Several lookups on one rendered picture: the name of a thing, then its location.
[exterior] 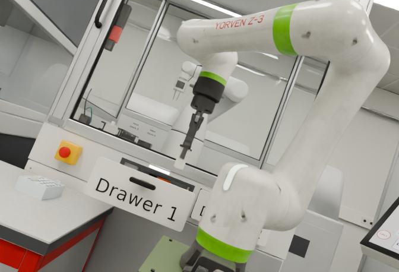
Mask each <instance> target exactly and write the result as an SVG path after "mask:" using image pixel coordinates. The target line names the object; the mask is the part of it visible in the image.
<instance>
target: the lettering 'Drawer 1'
mask: <svg viewBox="0 0 399 272"><path fill-rule="evenodd" d="M102 180H104V181H106V182H107V188H106V189H105V190H104V191H100V190H98V188H99V185H100V183H101V181H102ZM108 188H109V182H108V181H107V180H105V179H103V178H100V180H99V183H98V185H97V188H96V191H99V192H106V191H107V190H108ZM114 189H118V188H114V186H113V187H112V190H111V192H110V194H109V196H111V194H112V191H113V190H114ZM120 191H123V192H124V193H125V195H124V194H118V195H117V199H118V200H122V201H124V200H125V197H126V191H124V190H122V189H121V190H120ZM119 195H123V196H124V197H123V199H120V198H119ZM131 198H132V194H131V195H130V199H129V204H132V202H133V201H134V200H135V198H136V200H135V206H136V207H137V205H138V204H139V203H140V201H141V200H142V199H143V198H141V199H140V200H139V202H138V203H137V198H138V196H137V195H136V196H135V197H134V199H133V200H132V201H131ZM147 201H148V202H151V201H150V200H146V201H145V202H144V204H143V209H144V210H146V211H150V210H147V209H145V207H144V206H145V205H147V206H149V207H152V206H153V203H152V202H151V205H148V204H146V202H147ZM158 206H161V207H162V205H158V204H156V207H155V209H154V212H153V213H154V214H155V212H156V209H157V207H158ZM172 208H174V211H173V213H172V216H171V218H167V219H169V220H172V221H175V220H173V215H174V213H175V211H176V207H172Z"/></svg>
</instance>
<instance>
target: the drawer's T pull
mask: <svg viewBox="0 0 399 272"><path fill-rule="evenodd" d="M129 181H130V182H133V183H135V184H137V185H140V186H143V187H145V188H148V189H150V190H153V191H154V190H155V189H156V186H155V185H153V184H150V183H149V182H146V181H144V180H142V179H137V178H135V177H133V176H132V177H130V178H129Z"/></svg>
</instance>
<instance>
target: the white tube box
mask: <svg viewBox="0 0 399 272"><path fill-rule="evenodd" d="M31 177H32V176H19V178H18V181H17V183H16V184H15V187H14V189H15V190H17V191H20V192H22V193H25V194H27V195H29V196H31V197H34V198H37V199H38V200H47V199H51V198H58V197H61V195H62V193H63V190H64V188H65V185H63V184H59V185H58V186H56V185H55V182H56V181H53V180H51V179H49V178H46V177H44V176H39V177H40V178H39V180H38V181H37V182H36V181H34V182H33V181H31V180H30V179H31Z"/></svg>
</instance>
